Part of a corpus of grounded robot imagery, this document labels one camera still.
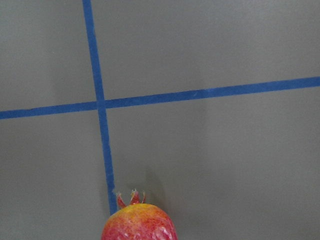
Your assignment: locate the red orange fruit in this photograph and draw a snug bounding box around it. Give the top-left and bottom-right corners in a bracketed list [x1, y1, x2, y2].
[100, 190, 178, 240]

